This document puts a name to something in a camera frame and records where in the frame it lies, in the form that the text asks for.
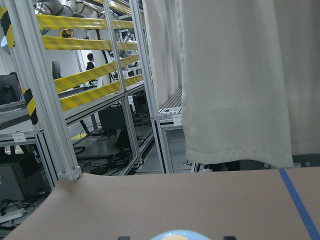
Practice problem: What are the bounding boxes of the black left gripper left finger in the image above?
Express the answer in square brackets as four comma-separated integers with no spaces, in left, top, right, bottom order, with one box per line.
[117,236,130,240]

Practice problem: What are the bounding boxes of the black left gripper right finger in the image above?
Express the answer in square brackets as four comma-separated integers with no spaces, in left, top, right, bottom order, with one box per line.
[223,235,237,240]

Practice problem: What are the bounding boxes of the light blue call bell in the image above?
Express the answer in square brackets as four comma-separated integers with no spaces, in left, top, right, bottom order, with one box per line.
[151,229,210,240]

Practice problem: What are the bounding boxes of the brown paper table cover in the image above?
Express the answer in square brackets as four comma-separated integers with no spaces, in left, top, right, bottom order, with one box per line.
[7,169,311,240]

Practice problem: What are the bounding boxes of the blue tape grid lines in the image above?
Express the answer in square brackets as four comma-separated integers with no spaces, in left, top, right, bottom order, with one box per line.
[278,169,320,240]

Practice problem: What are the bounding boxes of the white curtain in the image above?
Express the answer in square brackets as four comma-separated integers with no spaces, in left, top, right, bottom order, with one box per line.
[143,0,320,168]

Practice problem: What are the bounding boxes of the standing person in background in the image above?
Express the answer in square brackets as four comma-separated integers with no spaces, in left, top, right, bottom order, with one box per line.
[86,53,96,86]

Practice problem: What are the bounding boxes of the aluminium frame with yellow tape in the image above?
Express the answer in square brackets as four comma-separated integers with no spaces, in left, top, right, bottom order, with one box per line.
[0,0,176,182]

